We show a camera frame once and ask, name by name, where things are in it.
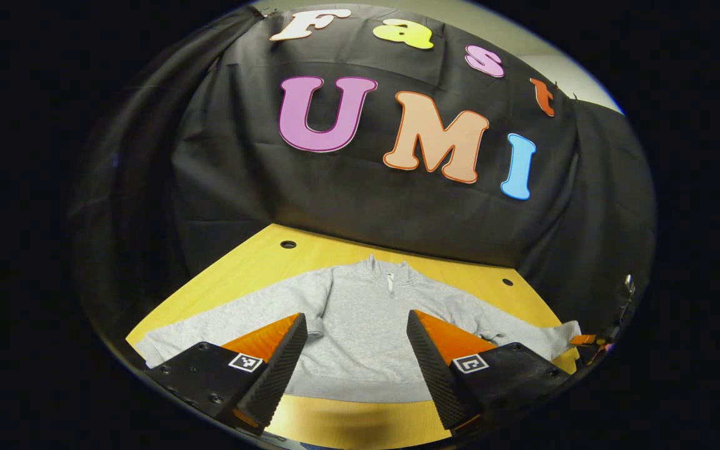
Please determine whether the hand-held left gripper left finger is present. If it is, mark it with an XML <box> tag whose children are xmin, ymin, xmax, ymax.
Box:
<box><xmin>137</xmin><ymin>312</ymin><xmax>309</xmax><ymax>437</ymax></box>

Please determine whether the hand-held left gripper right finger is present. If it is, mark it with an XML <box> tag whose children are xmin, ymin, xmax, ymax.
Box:
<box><xmin>406</xmin><ymin>310</ymin><xmax>571</xmax><ymax>438</ymax></box>

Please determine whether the grey zip-neck sweatshirt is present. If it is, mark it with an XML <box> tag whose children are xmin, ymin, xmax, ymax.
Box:
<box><xmin>135</xmin><ymin>253</ymin><xmax>583</xmax><ymax>404</ymax></box>

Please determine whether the black backdrop cloth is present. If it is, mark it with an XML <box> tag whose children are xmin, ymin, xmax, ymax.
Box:
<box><xmin>69</xmin><ymin>3</ymin><xmax>658</xmax><ymax>354</ymax></box>

